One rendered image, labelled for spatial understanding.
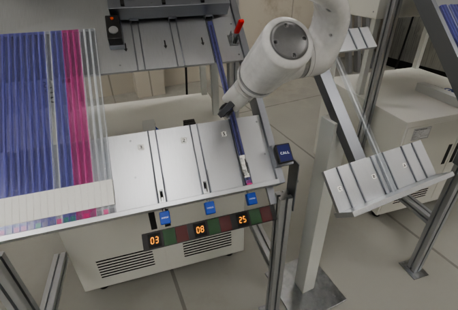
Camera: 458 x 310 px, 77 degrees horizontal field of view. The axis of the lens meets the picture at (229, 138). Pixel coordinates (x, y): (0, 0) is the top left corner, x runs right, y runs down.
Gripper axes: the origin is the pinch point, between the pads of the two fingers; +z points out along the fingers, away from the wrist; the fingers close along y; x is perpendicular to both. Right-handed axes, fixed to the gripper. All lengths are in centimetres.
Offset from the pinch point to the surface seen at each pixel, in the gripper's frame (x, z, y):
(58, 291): 3, 43, 75
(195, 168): 5.1, 6.1, 18.9
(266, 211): 26.0, 4.7, 13.8
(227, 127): 3.2, 7.3, 4.5
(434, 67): 129, 197, -295
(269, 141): 14.1, 5.1, -0.7
